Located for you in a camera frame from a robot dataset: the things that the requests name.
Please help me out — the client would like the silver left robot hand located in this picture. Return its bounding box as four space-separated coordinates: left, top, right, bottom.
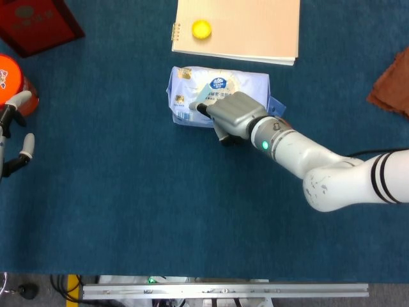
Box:
0 90 36 180

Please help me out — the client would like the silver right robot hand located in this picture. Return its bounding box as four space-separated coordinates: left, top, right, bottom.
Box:
189 91 268 146

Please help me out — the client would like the blue tissue pack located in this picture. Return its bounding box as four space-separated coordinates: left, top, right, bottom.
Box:
166 65 288 129

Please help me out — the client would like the orange snack canister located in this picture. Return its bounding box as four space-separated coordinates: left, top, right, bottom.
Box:
0 53 40 118

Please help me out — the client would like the cream spiral notebook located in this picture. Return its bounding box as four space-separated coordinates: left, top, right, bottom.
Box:
171 0 302 67

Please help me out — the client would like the yellow bottle cap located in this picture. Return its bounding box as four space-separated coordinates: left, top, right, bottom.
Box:
191 19 213 40

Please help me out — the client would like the teal felt table cover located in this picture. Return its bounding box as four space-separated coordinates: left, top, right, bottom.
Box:
0 0 409 284

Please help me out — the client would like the red certificate box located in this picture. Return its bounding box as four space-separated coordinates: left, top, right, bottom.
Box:
0 0 86 59

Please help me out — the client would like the black round knob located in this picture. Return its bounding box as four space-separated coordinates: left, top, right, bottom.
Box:
17 283 40 300

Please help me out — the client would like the brown orange folded cloth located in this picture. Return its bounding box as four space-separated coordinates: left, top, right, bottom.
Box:
366 45 409 121

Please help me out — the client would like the black cable bundle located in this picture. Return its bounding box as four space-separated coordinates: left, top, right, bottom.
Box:
49 274 84 303

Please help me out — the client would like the aluminium profile rail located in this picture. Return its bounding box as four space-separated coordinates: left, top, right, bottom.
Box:
82 283 370 301

